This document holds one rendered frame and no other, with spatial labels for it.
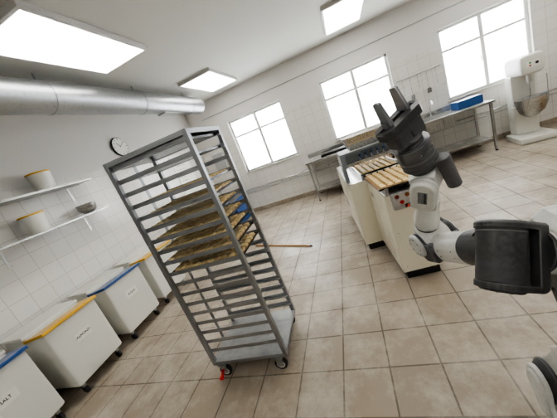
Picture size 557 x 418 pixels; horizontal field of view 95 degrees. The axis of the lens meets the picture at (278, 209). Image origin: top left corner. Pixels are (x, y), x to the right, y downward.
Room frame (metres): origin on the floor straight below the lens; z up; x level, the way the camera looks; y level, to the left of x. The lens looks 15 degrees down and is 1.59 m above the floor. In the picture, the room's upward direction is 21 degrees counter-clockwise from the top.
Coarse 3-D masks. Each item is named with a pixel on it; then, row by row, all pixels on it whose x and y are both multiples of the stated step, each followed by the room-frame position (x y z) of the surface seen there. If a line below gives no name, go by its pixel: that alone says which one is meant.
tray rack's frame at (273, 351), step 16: (192, 128) 1.63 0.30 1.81; (208, 128) 1.83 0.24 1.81; (160, 144) 1.60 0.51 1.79; (112, 160) 1.71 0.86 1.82; (112, 176) 1.72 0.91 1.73; (160, 176) 2.16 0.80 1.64; (128, 208) 1.72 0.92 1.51; (144, 240) 1.73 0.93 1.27; (160, 256) 1.75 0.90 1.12; (176, 288) 1.74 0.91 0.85; (192, 320) 1.73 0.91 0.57; (240, 320) 2.12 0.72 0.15; (256, 320) 2.03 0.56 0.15; (288, 320) 1.87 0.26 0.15; (224, 336) 1.97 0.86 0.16; (256, 336) 1.83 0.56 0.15; (272, 336) 1.76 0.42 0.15; (288, 336) 1.70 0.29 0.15; (208, 352) 1.73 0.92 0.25; (224, 352) 1.79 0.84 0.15; (240, 352) 1.72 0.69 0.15; (256, 352) 1.66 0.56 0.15; (272, 352) 1.60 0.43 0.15
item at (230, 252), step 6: (246, 234) 1.97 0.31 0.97; (252, 234) 1.92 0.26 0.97; (240, 240) 1.88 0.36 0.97; (246, 240) 1.83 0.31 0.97; (240, 246) 1.77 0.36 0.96; (246, 246) 1.75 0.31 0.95; (216, 252) 1.81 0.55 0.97; (222, 252) 1.76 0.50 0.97; (228, 252) 1.72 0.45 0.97; (234, 252) 1.70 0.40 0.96; (198, 258) 1.85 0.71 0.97; (204, 258) 1.80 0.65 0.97; (210, 258) 1.77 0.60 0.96; (216, 258) 1.69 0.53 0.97; (222, 258) 1.66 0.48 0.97; (186, 264) 1.82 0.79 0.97; (192, 264) 1.76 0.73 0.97; (198, 264) 1.72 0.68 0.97
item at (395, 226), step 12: (372, 192) 2.46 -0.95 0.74; (384, 204) 2.05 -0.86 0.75; (384, 216) 2.20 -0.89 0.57; (396, 216) 1.97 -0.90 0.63; (408, 216) 1.95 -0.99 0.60; (384, 228) 2.36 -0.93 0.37; (396, 228) 1.98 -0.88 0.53; (408, 228) 1.96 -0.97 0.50; (384, 240) 2.56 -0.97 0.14; (396, 240) 1.98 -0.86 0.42; (408, 240) 1.96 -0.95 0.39; (396, 252) 2.07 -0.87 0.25; (408, 252) 1.97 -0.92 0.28; (408, 264) 1.97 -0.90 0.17; (420, 264) 1.95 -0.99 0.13; (432, 264) 1.93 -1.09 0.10; (408, 276) 2.01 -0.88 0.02
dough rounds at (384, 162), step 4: (376, 160) 3.01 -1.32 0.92; (380, 160) 2.91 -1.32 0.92; (384, 160) 2.90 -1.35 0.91; (388, 160) 2.77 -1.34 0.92; (392, 160) 2.71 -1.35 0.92; (360, 164) 3.12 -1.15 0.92; (364, 164) 3.03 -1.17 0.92; (368, 164) 2.94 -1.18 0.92; (372, 164) 2.87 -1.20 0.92; (376, 164) 2.79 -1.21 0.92; (380, 164) 2.73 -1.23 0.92; (384, 164) 2.68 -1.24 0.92; (388, 164) 2.60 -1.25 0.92; (356, 168) 3.05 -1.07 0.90; (360, 168) 2.90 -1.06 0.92; (364, 168) 2.89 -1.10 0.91; (368, 168) 2.75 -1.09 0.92; (372, 168) 2.75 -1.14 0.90; (376, 168) 2.63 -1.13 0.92; (360, 172) 2.83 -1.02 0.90; (364, 172) 2.68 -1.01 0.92; (368, 172) 2.67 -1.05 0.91
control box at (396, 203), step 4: (396, 192) 1.96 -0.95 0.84; (400, 192) 1.93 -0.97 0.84; (404, 192) 1.92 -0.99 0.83; (392, 196) 1.94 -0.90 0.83; (400, 196) 1.93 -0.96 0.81; (404, 196) 1.92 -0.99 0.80; (408, 196) 1.92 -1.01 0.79; (392, 200) 1.95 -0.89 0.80; (396, 200) 1.94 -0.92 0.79; (400, 200) 1.93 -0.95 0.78; (404, 200) 1.92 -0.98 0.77; (408, 200) 1.92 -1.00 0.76; (392, 204) 1.97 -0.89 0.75; (396, 204) 1.94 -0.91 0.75; (400, 204) 1.93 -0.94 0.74; (404, 204) 1.93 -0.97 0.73; (396, 208) 1.94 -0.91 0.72; (400, 208) 1.93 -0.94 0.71
